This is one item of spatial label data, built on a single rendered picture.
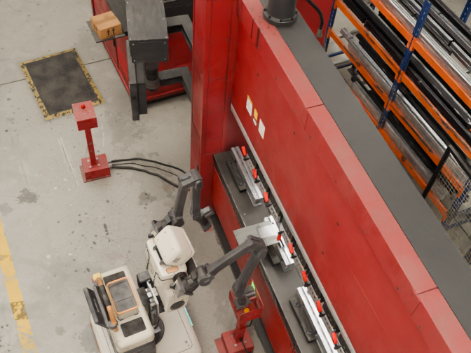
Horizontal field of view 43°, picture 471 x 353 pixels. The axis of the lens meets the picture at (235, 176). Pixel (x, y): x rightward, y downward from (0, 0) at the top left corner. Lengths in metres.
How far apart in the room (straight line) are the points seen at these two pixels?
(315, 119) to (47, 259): 2.94
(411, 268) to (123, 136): 3.86
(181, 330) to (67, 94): 2.90
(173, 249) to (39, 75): 3.49
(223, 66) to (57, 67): 3.00
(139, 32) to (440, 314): 2.45
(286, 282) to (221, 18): 1.73
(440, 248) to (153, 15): 2.35
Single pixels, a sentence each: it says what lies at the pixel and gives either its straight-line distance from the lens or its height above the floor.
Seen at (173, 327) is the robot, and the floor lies 0.28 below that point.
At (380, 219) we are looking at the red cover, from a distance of 2.67.
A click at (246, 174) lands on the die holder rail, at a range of 4.38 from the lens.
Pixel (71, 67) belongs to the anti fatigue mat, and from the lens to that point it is 6.62.
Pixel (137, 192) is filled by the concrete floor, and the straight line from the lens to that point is 5.47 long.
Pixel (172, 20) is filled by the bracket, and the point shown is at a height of 1.70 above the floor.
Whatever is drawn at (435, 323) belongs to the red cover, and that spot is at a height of 2.30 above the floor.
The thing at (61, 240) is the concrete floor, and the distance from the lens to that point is 5.28.
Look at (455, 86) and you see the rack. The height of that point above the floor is 1.38.
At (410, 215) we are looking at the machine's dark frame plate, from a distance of 2.73.
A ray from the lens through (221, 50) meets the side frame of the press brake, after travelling 3.87.
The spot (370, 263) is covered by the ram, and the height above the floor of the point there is 2.05.
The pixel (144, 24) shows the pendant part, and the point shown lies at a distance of 3.97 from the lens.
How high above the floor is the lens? 4.41
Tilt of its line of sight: 52 degrees down
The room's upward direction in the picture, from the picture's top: 7 degrees clockwise
